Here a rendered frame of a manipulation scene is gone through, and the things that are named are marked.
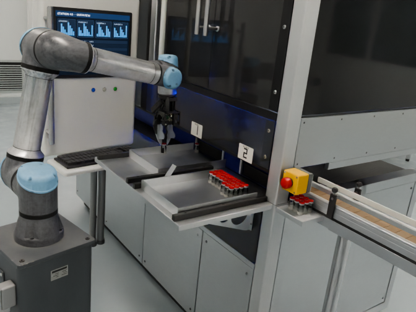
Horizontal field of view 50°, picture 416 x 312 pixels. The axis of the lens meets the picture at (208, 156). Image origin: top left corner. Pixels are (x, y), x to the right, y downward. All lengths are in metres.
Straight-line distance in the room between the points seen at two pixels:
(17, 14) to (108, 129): 4.60
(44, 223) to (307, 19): 1.05
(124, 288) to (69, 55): 1.60
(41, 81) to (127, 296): 1.45
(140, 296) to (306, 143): 1.39
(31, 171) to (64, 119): 0.79
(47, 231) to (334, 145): 1.07
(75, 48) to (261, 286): 1.10
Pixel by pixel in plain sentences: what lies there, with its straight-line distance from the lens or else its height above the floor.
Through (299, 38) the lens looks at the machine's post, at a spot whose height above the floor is 1.47.
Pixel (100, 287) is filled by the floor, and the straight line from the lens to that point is 2.67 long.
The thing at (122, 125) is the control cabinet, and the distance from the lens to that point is 2.37.
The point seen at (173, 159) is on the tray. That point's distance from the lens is 2.00.
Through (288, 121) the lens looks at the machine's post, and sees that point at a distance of 1.55.
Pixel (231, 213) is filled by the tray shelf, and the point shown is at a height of 0.88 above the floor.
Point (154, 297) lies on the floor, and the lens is 2.60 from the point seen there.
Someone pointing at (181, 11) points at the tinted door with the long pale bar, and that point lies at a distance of 2.10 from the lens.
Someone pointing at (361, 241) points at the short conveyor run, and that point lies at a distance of 1.57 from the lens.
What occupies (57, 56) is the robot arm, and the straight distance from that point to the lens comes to 1.39.
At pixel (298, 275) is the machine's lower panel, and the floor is 0.53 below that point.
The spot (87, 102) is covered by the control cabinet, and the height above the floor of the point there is 1.05.
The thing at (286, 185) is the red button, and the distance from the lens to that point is 1.54.
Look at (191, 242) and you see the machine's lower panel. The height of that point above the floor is 0.48.
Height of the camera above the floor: 1.53
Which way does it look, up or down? 18 degrees down
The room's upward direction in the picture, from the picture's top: 6 degrees clockwise
